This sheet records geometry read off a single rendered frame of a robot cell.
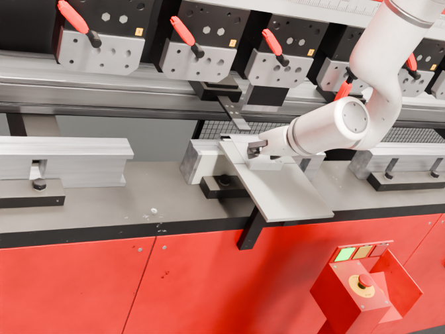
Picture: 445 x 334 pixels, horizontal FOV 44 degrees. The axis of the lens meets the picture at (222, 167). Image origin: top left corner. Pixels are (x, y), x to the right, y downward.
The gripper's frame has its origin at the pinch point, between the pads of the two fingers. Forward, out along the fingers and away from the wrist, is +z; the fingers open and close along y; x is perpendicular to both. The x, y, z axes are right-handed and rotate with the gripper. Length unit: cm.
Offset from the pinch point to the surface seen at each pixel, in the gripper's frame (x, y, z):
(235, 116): -12.1, -0.6, 13.1
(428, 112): -24, -91, 29
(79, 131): -46, 2, 172
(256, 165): 3.5, 2.9, -1.0
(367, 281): 31.9, -29.1, 1.8
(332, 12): -25.6, -5.5, -22.0
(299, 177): 6.3, -8.4, -1.6
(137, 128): -50, -31, 176
